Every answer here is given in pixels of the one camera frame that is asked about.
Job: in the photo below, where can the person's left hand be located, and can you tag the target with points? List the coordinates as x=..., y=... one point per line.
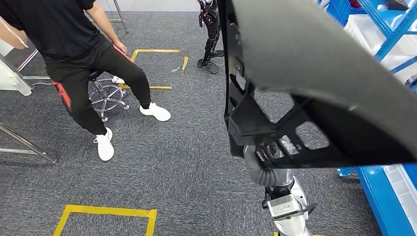
x=120, y=48

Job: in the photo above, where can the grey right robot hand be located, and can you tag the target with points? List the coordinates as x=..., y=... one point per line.
x=252, y=158

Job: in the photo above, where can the black plastic plate frame part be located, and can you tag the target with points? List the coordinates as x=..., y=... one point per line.
x=309, y=49

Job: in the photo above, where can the person's left forearm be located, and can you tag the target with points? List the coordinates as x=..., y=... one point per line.
x=102, y=24

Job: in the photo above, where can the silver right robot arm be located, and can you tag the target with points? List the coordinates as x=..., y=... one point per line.
x=293, y=224

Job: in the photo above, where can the blue metal shelf rack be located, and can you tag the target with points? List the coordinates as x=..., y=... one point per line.
x=391, y=45
x=371, y=202

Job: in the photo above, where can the chrome stool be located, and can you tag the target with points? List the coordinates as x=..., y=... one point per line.
x=96, y=86

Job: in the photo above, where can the person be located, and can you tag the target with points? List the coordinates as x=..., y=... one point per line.
x=65, y=26

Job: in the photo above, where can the black humanoid robot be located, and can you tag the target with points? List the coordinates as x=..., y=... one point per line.
x=210, y=19

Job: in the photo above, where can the small stainless steel table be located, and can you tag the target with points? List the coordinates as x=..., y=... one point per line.
x=9, y=35

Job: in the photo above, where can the white cabinet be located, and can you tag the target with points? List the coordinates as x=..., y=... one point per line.
x=14, y=83

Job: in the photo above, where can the white plastic storage bin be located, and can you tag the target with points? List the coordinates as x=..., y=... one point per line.
x=399, y=195
x=361, y=35

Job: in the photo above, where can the yellow floor tape marking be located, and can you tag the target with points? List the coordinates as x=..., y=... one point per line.
x=107, y=211

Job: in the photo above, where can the blue plastic storage bin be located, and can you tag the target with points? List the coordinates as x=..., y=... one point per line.
x=342, y=11

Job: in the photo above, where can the steel frame stand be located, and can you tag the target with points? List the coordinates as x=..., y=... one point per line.
x=121, y=18

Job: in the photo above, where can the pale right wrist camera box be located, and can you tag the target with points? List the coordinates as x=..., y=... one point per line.
x=283, y=206

